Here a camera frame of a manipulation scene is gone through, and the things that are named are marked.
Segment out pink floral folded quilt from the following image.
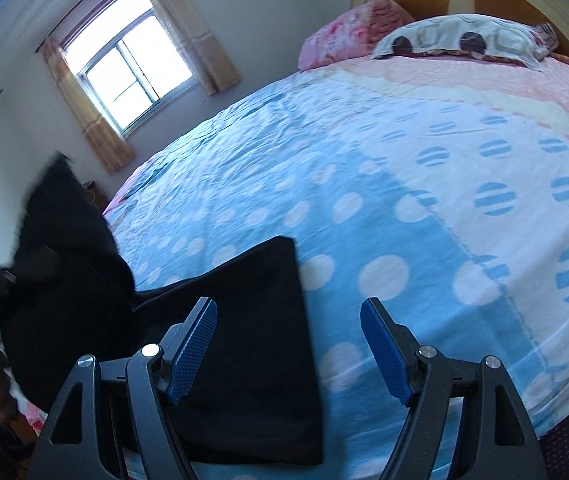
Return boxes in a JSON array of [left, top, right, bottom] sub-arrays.
[[298, 0, 415, 71]]

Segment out blue pink dotted bedsheet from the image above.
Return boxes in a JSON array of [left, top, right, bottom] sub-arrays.
[[102, 52, 569, 480]]

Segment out pink floral cloth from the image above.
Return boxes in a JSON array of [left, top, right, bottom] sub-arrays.
[[12, 400, 49, 443]]

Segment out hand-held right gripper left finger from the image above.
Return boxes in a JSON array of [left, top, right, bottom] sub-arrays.
[[27, 296, 218, 480]]

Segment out black pants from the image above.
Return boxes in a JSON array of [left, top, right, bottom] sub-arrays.
[[0, 152, 325, 466]]

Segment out sliding window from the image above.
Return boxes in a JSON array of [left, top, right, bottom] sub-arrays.
[[62, 0, 198, 141]]

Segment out beige curtain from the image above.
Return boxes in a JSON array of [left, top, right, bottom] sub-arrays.
[[39, 37, 135, 176], [132, 0, 241, 97]]

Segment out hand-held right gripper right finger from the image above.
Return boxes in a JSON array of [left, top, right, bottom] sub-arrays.
[[359, 296, 550, 480]]

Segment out white patterned pillow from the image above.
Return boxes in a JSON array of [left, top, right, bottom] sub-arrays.
[[371, 14, 553, 72]]

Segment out red striped pillow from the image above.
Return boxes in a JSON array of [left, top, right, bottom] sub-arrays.
[[535, 22, 563, 53]]

